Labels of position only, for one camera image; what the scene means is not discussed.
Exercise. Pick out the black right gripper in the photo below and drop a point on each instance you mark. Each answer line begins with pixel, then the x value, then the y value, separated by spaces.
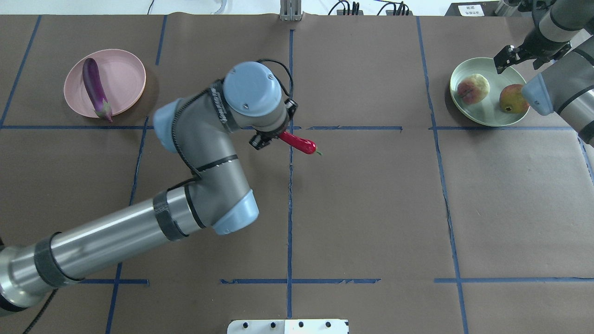
pixel 541 46

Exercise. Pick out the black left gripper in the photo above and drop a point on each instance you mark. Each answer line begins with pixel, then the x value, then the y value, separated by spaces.
pixel 263 139

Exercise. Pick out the red chili pepper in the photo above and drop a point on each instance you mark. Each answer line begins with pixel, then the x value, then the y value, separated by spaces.
pixel 304 145

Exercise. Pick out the red apple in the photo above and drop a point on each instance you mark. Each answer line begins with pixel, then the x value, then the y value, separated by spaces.
pixel 512 101

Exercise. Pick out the yellow pink peach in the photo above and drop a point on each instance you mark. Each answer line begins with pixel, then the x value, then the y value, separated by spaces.
pixel 473 89

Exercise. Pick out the purple eggplant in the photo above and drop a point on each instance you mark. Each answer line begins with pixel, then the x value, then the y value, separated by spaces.
pixel 93 86

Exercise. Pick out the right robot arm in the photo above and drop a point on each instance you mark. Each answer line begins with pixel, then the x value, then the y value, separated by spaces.
pixel 566 87

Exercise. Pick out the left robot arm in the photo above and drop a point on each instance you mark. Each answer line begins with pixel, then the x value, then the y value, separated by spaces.
pixel 216 196

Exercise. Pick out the white label card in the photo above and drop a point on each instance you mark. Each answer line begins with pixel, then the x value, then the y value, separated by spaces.
pixel 471 10

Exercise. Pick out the green plate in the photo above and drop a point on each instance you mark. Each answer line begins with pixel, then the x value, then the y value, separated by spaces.
pixel 487 112

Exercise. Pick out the pink plate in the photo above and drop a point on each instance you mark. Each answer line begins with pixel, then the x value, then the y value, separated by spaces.
pixel 122 76

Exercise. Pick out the white central pillar base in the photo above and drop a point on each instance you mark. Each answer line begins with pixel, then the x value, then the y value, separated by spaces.
pixel 289 326

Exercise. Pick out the aluminium frame post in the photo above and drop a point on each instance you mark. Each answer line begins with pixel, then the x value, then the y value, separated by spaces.
pixel 291 10

